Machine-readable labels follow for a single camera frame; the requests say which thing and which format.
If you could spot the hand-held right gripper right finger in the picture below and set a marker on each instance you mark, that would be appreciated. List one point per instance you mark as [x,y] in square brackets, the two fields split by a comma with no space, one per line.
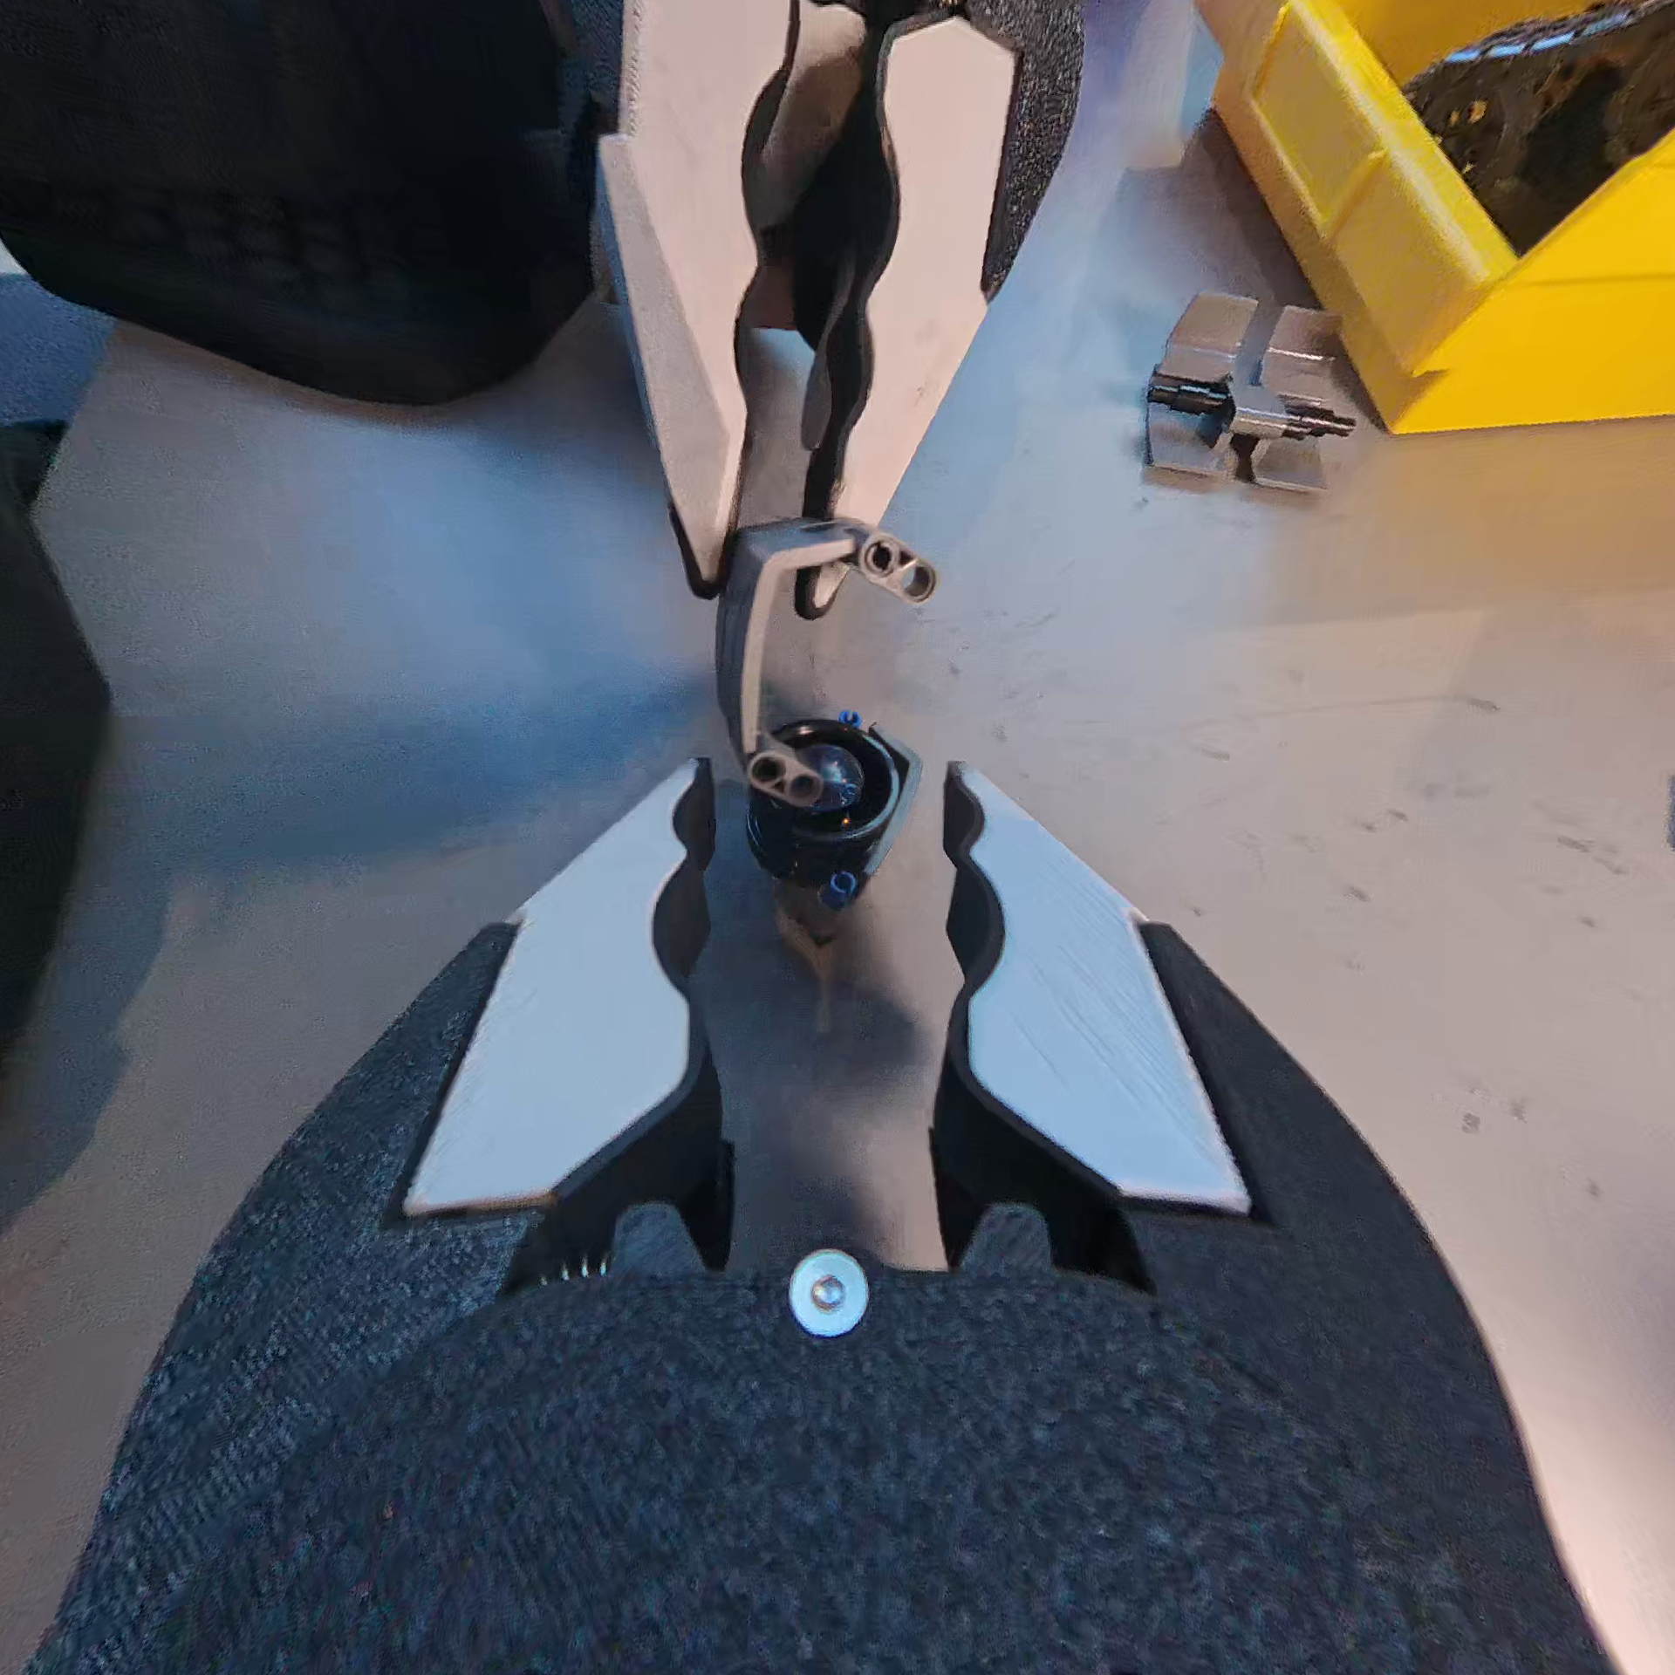
[1085,1033]

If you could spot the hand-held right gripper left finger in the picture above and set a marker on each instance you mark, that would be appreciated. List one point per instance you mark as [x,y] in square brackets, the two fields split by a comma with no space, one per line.
[577,1033]

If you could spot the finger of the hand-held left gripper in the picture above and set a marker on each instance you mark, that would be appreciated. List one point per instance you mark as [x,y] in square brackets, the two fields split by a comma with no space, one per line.
[681,261]
[942,235]

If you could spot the black toy lens assembly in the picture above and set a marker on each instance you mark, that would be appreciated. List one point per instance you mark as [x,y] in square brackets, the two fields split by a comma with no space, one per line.
[838,823]

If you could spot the grey curved toy panel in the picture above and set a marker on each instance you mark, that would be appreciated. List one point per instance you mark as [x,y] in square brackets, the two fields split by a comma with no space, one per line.
[742,628]

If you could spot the person's left forearm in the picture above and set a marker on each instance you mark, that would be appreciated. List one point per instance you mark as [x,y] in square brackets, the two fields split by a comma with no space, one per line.
[262,169]

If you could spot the grey toy brick assembly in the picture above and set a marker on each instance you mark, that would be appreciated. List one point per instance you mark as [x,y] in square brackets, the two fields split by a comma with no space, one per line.
[1243,392]

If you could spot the yellow toy excavator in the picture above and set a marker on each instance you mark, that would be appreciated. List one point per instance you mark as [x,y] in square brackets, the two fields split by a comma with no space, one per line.
[1544,117]

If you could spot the yellow storage bin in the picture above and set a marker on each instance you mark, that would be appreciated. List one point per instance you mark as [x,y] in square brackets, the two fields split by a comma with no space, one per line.
[1504,339]

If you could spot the person's black hoodie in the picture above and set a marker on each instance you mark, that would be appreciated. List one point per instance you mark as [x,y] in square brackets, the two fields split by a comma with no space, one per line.
[39,720]

